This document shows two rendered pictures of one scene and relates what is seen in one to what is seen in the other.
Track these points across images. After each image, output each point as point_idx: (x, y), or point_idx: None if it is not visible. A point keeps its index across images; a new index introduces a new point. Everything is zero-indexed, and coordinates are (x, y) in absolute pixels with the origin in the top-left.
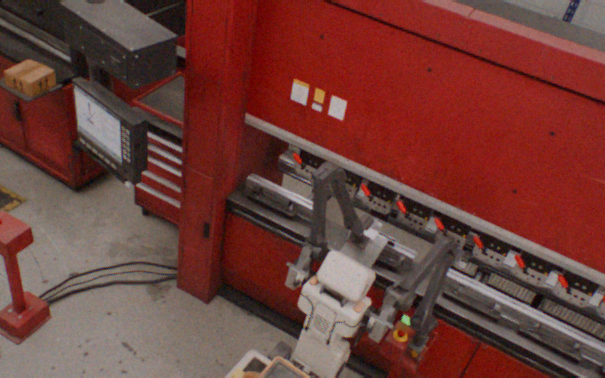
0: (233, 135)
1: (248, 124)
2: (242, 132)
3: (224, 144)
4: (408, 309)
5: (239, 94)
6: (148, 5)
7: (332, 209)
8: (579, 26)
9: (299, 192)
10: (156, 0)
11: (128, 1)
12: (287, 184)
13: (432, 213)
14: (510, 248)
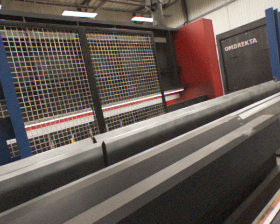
0: (171, 100)
1: (178, 100)
2: (175, 101)
3: (166, 101)
4: (89, 126)
5: None
6: (260, 83)
7: (265, 208)
8: (94, 19)
9: (274, 195)
10: (265, 81)
11: (248, 80)
12: (279, 191)
13: (121, 117)
14: (88, 123)
